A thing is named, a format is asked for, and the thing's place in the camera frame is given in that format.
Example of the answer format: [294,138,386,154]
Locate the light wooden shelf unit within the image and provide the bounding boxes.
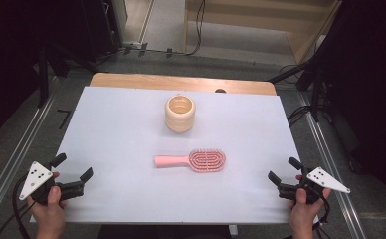
[183,0,343,66]

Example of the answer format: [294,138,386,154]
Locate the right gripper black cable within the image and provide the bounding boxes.
[282,187,332,239]

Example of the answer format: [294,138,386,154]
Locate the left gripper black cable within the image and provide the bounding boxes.
[0,175,38,239]

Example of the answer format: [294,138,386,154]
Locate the black floor cables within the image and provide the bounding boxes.
[286,105,314,127]

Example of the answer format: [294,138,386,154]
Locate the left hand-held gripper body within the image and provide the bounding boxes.
[18,161,86,207]

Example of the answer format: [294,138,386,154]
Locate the hanging black cable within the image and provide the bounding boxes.
[167,0,207,57]

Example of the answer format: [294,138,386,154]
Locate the white table board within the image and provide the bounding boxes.
[30,86,320,225]

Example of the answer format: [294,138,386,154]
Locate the cream ribbed cup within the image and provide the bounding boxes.
[164,94,197,134]

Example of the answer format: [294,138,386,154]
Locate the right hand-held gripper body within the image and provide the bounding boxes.
[277,166,352,205]

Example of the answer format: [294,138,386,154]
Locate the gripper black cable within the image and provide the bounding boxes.
[282,187,332,239]
[0,175,38,239]

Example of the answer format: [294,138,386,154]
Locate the person's right hand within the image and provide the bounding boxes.
[288,174,332,239]

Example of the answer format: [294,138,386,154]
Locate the person's left hand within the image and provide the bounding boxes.
[26,171,69,239]

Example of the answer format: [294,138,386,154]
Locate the black tripod stand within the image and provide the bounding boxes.
[269,49,331,123]
[31,39,99,109]

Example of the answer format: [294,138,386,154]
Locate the black cabinet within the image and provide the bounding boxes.
[78,0,129,63]

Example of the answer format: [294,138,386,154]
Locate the pink hairbrush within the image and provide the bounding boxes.
[154,148,227,173]

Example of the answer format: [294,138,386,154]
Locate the wooden table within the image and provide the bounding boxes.
[89,72,278,97]

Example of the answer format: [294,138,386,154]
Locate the metal floor rail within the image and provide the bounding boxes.
[296,91,368,239]
[0,78,61,230]

